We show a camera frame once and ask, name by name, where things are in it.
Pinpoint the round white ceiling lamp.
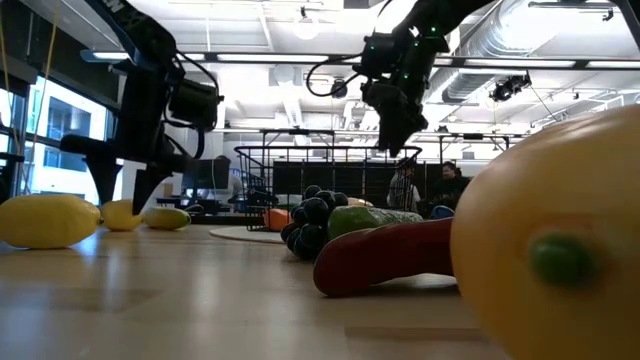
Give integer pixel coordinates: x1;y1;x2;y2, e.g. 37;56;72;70
292;14;321;41

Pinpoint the black computer monitor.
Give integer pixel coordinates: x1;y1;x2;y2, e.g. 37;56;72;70
180;158;231;191

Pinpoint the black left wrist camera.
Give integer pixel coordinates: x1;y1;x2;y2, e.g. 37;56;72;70
168;78;225;132

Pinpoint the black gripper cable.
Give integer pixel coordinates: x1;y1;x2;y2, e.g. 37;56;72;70
305;52;365;99
162;49;224;161

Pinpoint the yellow lemon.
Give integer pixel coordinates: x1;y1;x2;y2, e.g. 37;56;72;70
0;193;103;250
101;199;146;233

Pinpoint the dark red pepper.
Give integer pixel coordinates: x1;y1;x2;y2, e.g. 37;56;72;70
313;217;456;299

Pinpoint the black room divider panel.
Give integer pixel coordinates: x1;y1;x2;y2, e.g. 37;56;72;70
272;160;441;209

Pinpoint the black ceiling-mounted device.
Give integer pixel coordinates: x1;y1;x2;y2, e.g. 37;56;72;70
488;73;533;104

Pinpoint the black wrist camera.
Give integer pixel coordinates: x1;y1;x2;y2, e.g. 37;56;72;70
359;32;402;77
168;78;225;132

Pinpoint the yellow-green mango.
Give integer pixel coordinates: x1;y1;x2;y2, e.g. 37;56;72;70
143;206;193;232

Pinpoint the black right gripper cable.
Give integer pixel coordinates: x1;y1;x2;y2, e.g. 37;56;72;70
305;52;365;99

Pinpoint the silver ventilation duct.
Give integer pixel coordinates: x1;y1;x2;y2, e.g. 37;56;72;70
442;0;640;104

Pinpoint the large orange papaya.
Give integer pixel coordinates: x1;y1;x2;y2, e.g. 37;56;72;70
449;103;640;360

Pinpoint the small round orange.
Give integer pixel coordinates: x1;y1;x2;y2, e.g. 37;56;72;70
263;207;292;233

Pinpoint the large window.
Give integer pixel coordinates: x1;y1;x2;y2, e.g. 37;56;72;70
0;74;119;206

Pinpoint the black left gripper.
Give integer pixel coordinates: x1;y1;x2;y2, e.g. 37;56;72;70
59;62;201;216

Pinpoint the dark purple grape bunch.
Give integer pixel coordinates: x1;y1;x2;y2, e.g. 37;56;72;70
279;184;350;262

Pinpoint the person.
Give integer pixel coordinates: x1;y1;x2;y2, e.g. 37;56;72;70
387;162;423;214
432;160;472;211

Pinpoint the long ceiling light bar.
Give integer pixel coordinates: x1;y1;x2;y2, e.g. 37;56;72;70
79;48;640;71

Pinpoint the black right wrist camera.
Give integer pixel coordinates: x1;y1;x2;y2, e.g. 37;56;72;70
359;32;402;77

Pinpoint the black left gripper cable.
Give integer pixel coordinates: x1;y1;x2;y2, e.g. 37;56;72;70
162;49;224;161

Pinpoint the green cucumber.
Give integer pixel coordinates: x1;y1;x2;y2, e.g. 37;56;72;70
327;205;425;241

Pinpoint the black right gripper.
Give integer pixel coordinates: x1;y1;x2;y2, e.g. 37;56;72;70
362;27;449;158

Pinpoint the black background rig frame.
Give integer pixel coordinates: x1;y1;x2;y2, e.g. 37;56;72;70
438;132;526;151
259;128;336;151

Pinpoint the white round plate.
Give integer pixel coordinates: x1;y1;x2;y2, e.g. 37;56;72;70
208;225;286;245

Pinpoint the black wire basket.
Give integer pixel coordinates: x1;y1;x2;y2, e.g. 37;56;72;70
233;144;424;232

